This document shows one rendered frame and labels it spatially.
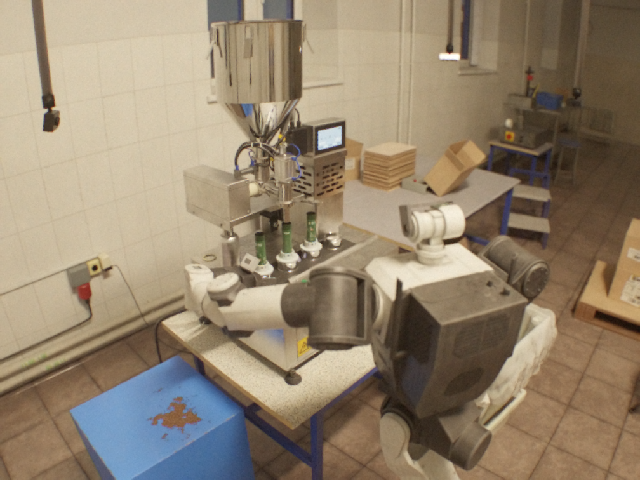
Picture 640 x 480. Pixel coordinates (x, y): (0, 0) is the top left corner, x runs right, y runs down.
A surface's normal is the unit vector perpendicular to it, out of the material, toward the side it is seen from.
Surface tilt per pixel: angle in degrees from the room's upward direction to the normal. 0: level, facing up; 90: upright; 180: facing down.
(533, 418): 0
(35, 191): 90
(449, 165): 90
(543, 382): 0
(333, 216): 90
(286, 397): 0
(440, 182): 90
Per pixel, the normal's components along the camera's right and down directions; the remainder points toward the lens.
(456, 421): 0.48, -0.43
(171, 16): 0.73, 0.29
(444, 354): 0.32, 0.40
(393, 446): -0.73, 0.29
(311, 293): -0.51, -0.31
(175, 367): 0.00, -0.90
